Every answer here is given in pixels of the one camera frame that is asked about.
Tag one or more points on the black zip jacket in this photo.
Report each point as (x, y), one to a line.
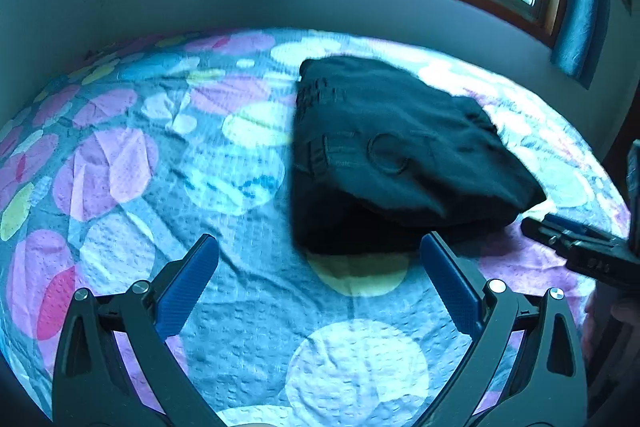
(400, 167)

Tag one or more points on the polka dot bedspread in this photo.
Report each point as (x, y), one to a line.
(175, 167)

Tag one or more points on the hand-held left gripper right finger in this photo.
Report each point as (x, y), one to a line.
(452, 282)

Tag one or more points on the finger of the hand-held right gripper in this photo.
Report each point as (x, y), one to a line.
(547, 234)
(575, 223)

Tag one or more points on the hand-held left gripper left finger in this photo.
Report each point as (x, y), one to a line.
(187, 284)

